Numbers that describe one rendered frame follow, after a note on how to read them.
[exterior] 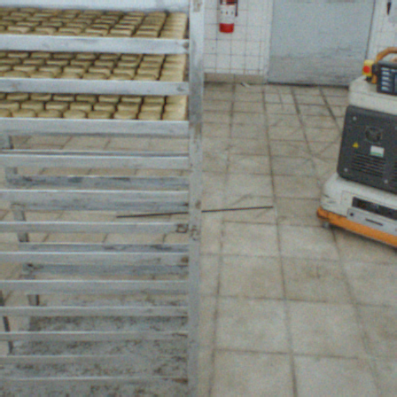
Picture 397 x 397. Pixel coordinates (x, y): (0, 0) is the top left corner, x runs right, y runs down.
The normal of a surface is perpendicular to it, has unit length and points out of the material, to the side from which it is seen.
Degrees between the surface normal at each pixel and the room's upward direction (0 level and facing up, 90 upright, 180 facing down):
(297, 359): 0
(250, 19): 90
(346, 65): 90
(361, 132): 89
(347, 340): 0
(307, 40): 90
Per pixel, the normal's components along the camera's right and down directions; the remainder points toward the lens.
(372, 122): -0.55, 0.33
